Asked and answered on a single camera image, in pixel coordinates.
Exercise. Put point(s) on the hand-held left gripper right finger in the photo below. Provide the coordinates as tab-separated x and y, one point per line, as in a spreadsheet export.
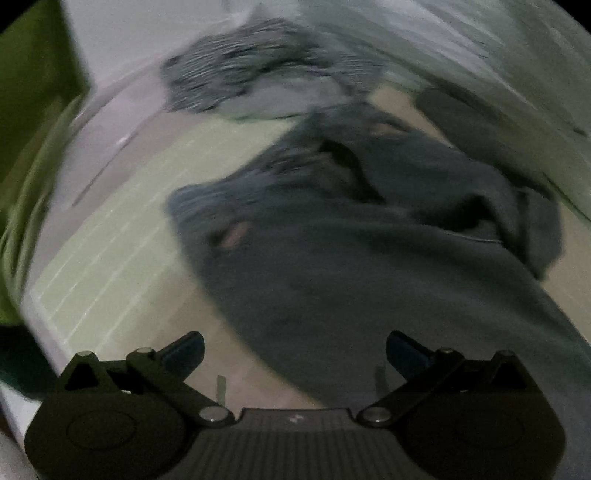
402	353

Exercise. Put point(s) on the dark cloth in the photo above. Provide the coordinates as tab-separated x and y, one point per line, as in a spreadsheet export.
461	120

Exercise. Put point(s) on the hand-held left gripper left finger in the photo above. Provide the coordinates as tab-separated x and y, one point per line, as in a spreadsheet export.
187	353

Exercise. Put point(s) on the grey striped garment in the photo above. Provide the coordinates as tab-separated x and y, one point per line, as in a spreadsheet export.
231	69

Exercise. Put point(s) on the dark blue-grey garment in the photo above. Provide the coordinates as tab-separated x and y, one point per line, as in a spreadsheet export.
346	277

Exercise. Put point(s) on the green cloth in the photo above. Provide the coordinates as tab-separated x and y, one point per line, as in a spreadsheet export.
32	115

